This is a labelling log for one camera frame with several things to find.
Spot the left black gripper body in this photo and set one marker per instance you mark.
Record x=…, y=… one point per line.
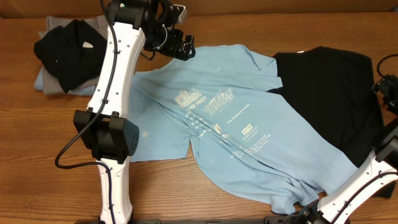
x=162, y=40

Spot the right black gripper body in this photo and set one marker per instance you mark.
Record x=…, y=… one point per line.
x=390, y=84

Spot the black t-shirt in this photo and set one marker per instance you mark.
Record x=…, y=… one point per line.
x=321, y=122

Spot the light blue printed t-shirt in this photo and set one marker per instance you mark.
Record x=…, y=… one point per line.
x=245, y=138

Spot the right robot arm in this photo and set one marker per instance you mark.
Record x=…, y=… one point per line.
x=378, y=170

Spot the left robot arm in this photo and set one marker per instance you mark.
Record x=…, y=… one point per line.
x=104, y=128

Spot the folded black garment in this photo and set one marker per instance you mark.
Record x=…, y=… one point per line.
x=73, y=54

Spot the folded grey garment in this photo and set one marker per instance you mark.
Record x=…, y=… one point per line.
x=51, y=84

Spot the folded blue jeans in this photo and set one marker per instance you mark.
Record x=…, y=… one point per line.
x=38, y=84

